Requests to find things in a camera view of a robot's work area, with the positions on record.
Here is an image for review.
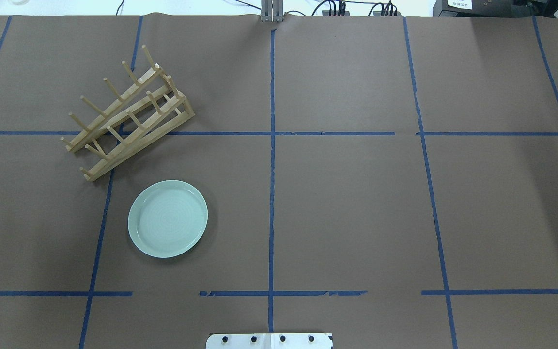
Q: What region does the pale green plate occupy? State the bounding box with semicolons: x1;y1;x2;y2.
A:
127;180;209;258

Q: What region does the brown paper table cover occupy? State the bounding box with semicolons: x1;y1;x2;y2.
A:
0;14;558;349

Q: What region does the wooden dish rack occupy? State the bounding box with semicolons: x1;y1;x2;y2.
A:
61;45;195;182

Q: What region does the black device top right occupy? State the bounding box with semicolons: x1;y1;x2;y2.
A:
432;0;558;18

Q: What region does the aluminium frame post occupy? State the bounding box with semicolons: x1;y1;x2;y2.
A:
261;0;285;23

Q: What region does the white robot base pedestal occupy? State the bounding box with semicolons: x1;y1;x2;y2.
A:
205;332;334;349

